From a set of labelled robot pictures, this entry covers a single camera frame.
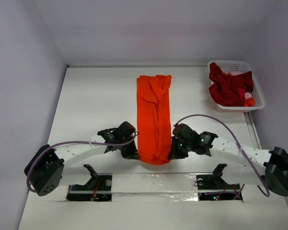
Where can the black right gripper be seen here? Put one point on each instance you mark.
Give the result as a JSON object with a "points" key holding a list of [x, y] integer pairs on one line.
{"points": [[175, 152]]}

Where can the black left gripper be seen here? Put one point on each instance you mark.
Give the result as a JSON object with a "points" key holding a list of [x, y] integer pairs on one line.
{"points": [[132, 153]]}

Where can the white plastic laundry basket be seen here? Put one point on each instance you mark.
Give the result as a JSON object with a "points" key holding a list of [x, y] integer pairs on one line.
{"points": [[241, 66]]}

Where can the orange t-shirt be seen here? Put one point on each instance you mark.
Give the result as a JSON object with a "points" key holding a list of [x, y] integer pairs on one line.
{"points": [[153, 119]]}

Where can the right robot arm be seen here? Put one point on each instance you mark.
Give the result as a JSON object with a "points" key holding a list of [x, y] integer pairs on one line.
{"points": [[256, 166]]}

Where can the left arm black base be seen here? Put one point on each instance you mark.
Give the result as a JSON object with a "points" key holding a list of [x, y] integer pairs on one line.
{"points": [[95, 190]]}

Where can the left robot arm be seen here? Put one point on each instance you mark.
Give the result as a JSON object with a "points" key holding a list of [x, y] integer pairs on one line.
{"points": [[45, 169]]}

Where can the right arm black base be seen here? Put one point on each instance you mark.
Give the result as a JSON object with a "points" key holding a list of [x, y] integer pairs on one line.
{"points": [[212, 188]]}

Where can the dark red t-shirt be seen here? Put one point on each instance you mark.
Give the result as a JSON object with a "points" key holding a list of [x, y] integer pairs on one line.
{"points": [[224, 90]]}

